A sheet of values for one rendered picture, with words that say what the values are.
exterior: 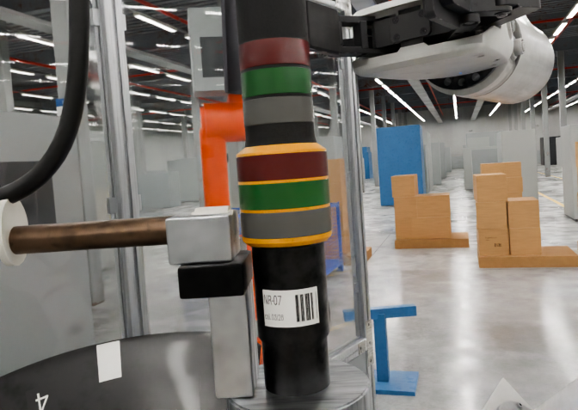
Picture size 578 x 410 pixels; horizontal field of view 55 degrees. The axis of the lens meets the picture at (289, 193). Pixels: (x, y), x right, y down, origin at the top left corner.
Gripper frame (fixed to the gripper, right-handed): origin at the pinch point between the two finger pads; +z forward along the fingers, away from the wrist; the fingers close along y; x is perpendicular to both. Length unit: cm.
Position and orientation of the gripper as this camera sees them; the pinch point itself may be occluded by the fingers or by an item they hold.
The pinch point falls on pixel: (370, 11)
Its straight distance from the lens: 36.1
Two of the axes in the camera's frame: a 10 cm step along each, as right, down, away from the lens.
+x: -0.8, -10.0, -0.4
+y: -7.9, 0.4, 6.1
